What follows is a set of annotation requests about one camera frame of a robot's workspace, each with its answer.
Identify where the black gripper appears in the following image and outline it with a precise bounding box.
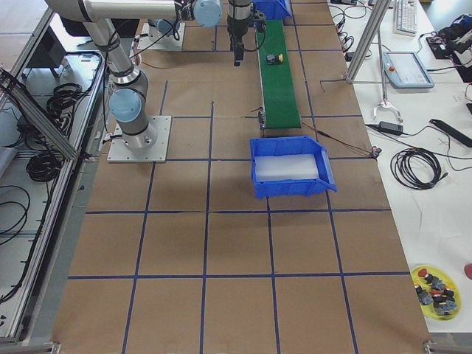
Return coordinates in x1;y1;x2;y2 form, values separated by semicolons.
227;0;266;66

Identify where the yellow push button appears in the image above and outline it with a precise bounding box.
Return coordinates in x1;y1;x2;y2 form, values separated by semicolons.
266;54;284;66

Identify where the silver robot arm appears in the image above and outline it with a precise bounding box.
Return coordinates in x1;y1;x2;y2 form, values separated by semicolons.
147;18;181;41
47;1;224;149

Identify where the yellow plate of buttons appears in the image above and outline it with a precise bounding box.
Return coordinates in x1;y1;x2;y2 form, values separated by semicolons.
410;265;462;321

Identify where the far blue storage bin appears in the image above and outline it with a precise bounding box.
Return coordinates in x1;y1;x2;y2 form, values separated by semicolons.
253;0;292;20

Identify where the blue storage bin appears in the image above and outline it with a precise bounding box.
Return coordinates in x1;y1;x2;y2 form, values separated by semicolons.
253;0;292;20
250;136;337;199

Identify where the green conveyor belt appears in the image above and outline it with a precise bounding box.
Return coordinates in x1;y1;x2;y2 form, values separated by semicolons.
257;20;302;130

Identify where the white foam pad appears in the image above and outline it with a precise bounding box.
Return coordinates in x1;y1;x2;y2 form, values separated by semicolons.
254;154;319;181

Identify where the near blue storage bin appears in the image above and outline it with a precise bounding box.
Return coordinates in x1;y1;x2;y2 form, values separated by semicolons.
250;136;337;199

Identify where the white claw grabber tool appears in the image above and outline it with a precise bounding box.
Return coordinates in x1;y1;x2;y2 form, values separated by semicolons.
373;30;403;123

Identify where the teach pendant tablet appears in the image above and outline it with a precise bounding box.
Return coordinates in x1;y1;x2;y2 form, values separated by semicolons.
382;52;435;89

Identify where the white keyboard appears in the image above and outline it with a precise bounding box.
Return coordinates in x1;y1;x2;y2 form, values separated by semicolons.
393;0;417;36

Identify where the black power adapter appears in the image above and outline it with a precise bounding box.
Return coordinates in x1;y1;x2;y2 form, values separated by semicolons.
378;121;403;136

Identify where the black flat bar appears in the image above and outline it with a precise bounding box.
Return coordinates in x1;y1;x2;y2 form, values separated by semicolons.
429;119;472;148

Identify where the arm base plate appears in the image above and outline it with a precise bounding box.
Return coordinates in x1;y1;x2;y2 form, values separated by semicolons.
107;116;172;163
135;22;185;52

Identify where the aluminium frame post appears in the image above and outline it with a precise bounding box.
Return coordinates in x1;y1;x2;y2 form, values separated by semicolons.
345;0;389;83

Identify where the coiled black cable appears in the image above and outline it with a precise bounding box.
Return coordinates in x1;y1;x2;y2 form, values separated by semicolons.
389;147;450;191

